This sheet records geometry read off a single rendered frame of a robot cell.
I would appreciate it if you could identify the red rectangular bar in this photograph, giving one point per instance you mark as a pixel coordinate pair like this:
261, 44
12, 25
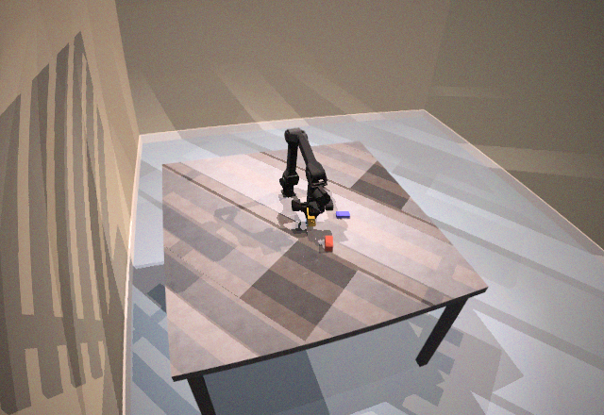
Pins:
328, 243

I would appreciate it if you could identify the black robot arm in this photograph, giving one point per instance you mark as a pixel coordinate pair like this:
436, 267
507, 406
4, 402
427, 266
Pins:
314, 172

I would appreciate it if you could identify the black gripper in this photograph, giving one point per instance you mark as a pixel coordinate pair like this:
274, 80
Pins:
297, 205

